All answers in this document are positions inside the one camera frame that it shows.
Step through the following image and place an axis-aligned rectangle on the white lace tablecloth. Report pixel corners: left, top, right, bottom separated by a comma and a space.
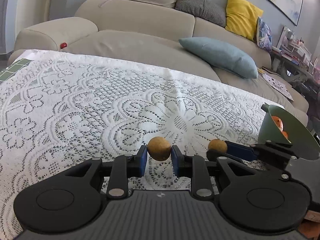
0, 49, 285, 240

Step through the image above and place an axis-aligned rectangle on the yellow cushion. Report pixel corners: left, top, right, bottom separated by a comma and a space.
225, 0, 264, 41

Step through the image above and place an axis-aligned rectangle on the brown longan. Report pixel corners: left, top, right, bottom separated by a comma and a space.
208, 139, 228, 153
147, 137, 172, 161

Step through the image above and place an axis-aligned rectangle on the beige sofa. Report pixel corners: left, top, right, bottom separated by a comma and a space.
7, 0, 309, 120

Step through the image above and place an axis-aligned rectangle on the cluttered desk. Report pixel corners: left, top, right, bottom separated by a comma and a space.
271, 26, 320, 90

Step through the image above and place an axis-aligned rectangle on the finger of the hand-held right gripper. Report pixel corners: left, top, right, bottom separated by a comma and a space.
226, 141, 298, 175
207, 149, 253, 168

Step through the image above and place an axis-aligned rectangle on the blue floral cushion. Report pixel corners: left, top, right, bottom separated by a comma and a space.
256, 16, 272, 53

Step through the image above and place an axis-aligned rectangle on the light blue pillow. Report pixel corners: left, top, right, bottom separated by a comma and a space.
179, 37, 259, 79

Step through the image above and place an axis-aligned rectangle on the printed paper sheet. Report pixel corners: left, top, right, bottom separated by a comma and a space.
262, 73, 294, 102

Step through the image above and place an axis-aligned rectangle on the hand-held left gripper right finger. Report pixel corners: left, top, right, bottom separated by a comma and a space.
171, 145, 259, 198

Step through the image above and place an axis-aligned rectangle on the green plastic bowl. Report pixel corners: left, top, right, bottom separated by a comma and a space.
257, 104, 320, 160

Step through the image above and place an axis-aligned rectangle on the black-white checked cushion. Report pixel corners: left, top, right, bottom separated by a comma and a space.
175, 0, 227, 27

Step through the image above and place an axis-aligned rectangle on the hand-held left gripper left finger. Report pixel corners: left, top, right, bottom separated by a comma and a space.
64, 144, 148, 199

